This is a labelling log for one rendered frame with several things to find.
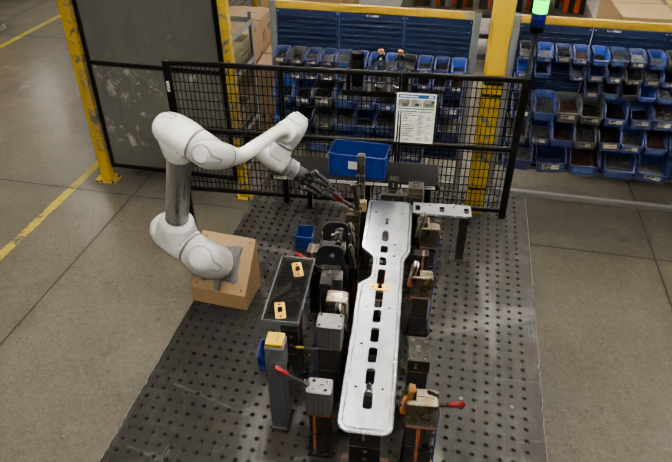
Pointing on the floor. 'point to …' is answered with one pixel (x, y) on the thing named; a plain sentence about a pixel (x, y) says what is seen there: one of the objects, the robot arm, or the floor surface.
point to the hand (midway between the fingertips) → (332, 194)
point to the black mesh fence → (347, 120)
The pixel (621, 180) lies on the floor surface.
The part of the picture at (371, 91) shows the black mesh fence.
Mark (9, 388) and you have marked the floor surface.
